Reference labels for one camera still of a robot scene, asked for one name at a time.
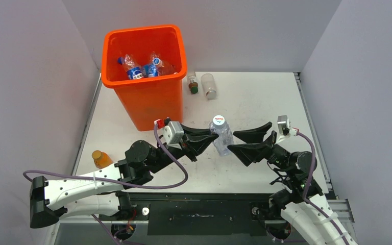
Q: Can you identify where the clear crushed bottle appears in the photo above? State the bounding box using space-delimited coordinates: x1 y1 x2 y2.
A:
201 73 217 100

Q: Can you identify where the small orange juice bottle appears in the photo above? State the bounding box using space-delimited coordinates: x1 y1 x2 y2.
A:
91 150 113 169

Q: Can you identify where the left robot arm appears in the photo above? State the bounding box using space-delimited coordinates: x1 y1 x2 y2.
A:
29 119 218 229

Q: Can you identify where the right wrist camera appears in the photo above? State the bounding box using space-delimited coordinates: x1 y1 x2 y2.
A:
276 115 299 143

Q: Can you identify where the green cap brown bottle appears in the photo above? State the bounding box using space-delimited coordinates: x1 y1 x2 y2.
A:
187 71 199 94

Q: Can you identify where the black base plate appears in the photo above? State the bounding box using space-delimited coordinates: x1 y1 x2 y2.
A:
74 192 352 237

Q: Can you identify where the pepsi bottle back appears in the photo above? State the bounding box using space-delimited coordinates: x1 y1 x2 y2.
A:
117 54 145 80

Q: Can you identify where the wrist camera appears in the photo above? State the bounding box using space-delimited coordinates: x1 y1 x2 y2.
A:
276 115 299 143
163 121 184 145

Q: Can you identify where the small clear water bottle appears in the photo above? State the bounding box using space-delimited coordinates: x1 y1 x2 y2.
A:
209 115 234 157

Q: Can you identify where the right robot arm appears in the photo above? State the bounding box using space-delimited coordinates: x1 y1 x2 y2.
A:
228 119 357 244

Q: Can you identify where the orange plastic bin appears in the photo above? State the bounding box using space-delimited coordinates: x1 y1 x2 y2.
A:
101 24 187 131

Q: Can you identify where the blue cap pepsi bottle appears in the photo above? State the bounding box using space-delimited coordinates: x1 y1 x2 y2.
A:
143 52 164 78

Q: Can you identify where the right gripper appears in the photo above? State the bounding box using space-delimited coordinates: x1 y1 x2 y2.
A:
227 122 295 175

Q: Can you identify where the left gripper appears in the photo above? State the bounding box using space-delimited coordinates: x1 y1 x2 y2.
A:
148 124 217 173

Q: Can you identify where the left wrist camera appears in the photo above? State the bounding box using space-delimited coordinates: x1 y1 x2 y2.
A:
163 121 184 145

